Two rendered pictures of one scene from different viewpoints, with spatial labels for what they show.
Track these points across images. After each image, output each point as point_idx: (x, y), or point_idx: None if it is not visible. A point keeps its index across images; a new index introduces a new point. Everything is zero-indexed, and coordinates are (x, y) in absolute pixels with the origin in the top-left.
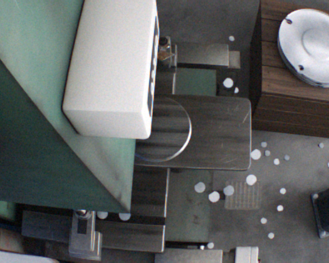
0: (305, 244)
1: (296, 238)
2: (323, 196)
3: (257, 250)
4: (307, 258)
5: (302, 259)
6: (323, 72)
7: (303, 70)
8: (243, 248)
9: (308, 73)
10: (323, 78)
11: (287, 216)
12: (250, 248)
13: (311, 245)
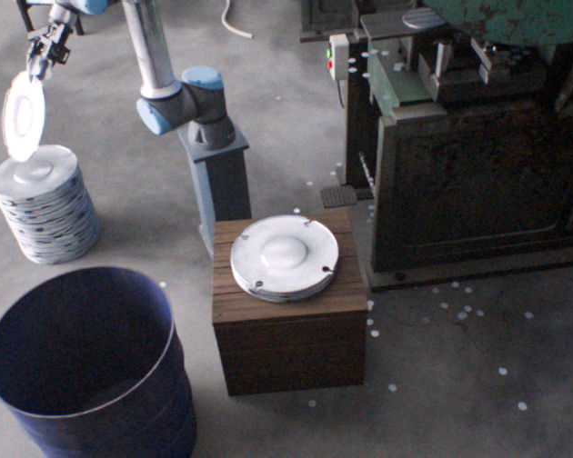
0: (258, 209)
1: (269, 212)
2: (251, 218)
3: (334, 44)
4: (254, 200)
5: (259, 198)
6: (278, 225)
7: (304, 223)
8: (344, 44)
9: (297, 221)
10: (278, 220)
11: None
12: (338, 44)
13: (251, 209)
